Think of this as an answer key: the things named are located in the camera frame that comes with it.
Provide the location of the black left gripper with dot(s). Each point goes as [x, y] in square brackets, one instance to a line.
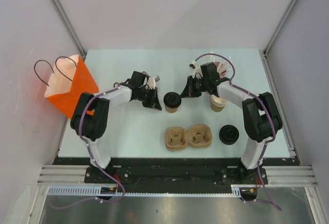
[154, 102]

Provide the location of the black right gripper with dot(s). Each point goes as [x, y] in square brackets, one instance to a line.
[189, 91]

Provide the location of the brown pulp cup carrier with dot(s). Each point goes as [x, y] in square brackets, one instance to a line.
[179, 138]

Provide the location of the orange paper takeout bag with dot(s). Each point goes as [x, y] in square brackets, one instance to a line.
[69, 78]

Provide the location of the brown paper coffee cup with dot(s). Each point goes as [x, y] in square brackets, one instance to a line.
[171, 108]

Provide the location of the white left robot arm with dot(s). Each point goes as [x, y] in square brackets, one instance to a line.
[90, 117]

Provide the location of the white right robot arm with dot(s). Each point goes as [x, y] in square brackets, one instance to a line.
[261, 117]

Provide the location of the stack of brown paper cups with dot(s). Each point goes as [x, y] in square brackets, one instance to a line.
[217, 104]

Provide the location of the pink straw holder cup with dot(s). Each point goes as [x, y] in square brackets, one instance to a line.
[222, 68]

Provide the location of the stack of black lids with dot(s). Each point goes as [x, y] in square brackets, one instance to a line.
[229, 134]

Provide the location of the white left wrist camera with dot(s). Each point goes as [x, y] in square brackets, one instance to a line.
[151, 83]

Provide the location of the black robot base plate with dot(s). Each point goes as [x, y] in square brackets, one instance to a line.
[129, 171]

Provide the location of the aluminium frame post left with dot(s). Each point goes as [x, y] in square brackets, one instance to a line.
[68, 26]

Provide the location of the aluminium frame post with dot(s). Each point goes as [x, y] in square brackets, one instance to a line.
[68, 26]
[280, 26]

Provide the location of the aluminium frame post right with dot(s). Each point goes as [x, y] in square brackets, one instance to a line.
[280, 26]

